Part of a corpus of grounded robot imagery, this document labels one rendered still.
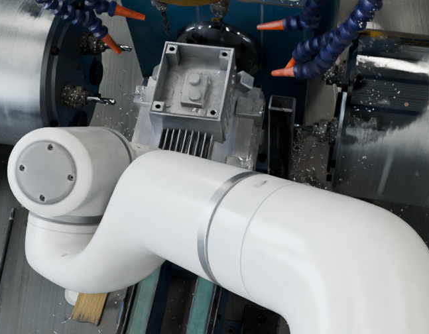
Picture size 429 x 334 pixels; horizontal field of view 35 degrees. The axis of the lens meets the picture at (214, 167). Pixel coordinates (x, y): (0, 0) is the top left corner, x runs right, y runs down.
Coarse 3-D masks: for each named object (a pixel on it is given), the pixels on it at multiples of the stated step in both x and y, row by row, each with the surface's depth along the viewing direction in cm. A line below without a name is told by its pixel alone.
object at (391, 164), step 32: (384, 32) 95; (352, 64) 91; (384, 64) 90; (416, 64) 90; (352, 96) 89; (384, 96) 89; (416, 96) 88; (320, 128) 97; (352, 128) 90; (384, 128) 89; (416, 128) 88; (352, 160) 92; (384, 160) 91; (416, 160) 90; (352, 192) 98; (384, 192) 95; (416, 192) 94
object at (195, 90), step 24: (168, 48) 96; (192, 48) 97; (216, 48) 96; (168, 72) 98; (192, 72) 98; (216, 72) 97; (168, 96) 96; (192, 96) 94; (216, 96) 96; (168, 120) 93; (192, 120) 91; (216, 120) 90
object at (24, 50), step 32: (0, 0) 100; (32, 0) 101; (64, 0) 101; (0, 32) 97; (32, 32) 97; (64, 32) 100; (0, 64) 97; (32, 64) 96; (64, 64) 101; (96, 64) 114; (0, 96) 98; (32, 96) 97; (64, 96) 102; (96, 96) 118; (0, 128) 102; (32, 128) 100
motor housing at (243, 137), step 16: (240, 96) 101; (256, 96) 102; (144, 112) 101; (144, 128) 100; (240, 128) 99; (256, 128) 101; (144, 144) 99; (160, 144) 95; (176, 144) 93; (192, 144) 94; (208, 144) 95; (224, 144) 96; (240, 144) 98; (256, 144) 101; (224, 160) 96; (256, 160) 103
